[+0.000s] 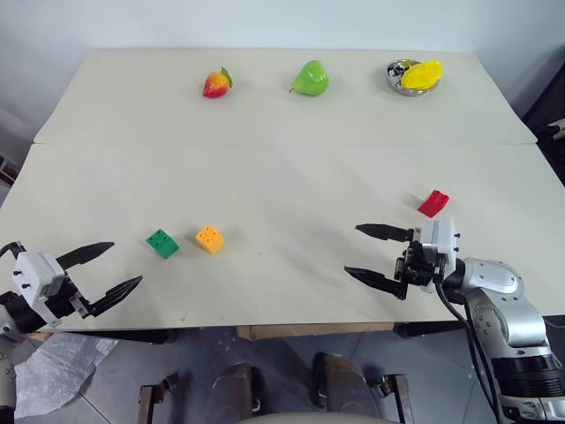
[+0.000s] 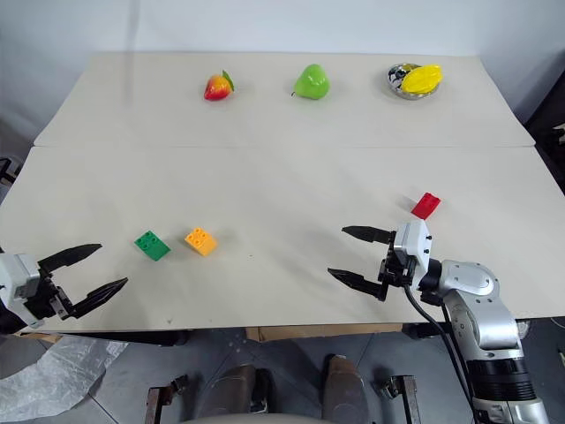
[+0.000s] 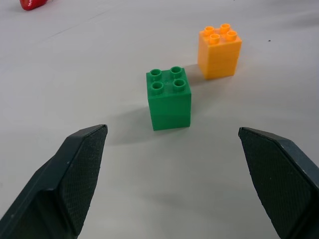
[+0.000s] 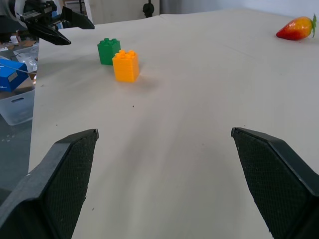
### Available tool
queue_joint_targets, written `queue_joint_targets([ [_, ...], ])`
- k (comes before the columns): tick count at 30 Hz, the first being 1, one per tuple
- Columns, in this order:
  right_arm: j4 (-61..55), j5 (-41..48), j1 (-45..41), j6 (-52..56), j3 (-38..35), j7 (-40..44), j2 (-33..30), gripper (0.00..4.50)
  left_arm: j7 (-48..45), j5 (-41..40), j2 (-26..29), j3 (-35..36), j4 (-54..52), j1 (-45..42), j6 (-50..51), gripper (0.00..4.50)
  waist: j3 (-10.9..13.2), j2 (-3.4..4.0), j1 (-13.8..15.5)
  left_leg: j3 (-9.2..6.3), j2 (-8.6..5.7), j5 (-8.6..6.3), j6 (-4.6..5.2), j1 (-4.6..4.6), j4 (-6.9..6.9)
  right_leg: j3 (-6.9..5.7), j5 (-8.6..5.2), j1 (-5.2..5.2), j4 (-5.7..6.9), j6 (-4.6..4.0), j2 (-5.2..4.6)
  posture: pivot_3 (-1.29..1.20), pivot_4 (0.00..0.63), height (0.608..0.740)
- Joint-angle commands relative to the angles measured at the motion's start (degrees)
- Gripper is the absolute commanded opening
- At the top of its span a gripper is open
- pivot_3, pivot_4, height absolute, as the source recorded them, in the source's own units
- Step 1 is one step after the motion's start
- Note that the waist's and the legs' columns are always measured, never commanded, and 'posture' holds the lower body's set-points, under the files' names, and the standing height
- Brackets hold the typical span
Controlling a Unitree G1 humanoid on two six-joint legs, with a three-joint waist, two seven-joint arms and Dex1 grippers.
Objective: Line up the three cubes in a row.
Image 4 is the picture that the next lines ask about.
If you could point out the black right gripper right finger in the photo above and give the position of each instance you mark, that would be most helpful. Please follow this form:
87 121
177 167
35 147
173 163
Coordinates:
276 179

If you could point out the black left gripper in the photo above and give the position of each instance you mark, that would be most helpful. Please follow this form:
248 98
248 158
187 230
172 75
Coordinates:
40 12

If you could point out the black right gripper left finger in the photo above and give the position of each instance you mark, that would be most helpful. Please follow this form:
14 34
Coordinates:
62 179

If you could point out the clear plastic tray with bags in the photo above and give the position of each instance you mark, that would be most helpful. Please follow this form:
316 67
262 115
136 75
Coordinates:
27 58

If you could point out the green toy brick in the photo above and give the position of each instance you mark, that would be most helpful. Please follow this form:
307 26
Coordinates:
107 52

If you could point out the blue cardboard box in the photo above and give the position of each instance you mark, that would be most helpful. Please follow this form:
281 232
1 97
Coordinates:
11 74

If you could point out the orange toy brick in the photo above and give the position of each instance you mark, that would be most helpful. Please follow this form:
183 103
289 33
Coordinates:
125 66

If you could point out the clear plastic storage bin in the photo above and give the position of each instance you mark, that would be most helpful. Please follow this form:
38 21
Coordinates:
17 107

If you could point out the red plastic toy strawberry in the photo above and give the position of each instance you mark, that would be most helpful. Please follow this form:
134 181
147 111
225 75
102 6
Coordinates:
295 28

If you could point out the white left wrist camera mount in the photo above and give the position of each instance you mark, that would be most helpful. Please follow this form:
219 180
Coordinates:
17 11

